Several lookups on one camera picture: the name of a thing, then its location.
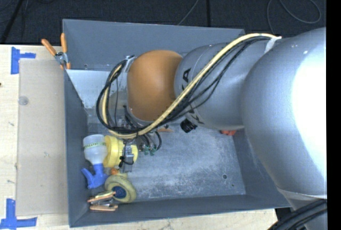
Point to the clear spray bottle blue trigger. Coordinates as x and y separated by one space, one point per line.
93 147

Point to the yellow wheel blue hub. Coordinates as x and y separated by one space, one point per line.
121 191

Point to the small orange ball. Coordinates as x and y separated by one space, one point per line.
114 171

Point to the bright orange thing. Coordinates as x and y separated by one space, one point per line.
228 132

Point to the pale cardboard board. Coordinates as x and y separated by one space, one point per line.
40 130

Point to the yellow plastic cup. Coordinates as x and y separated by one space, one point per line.
113 150

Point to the pale orange thing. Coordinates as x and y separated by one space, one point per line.
165 130

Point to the grey metal bin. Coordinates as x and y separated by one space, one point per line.
186 165

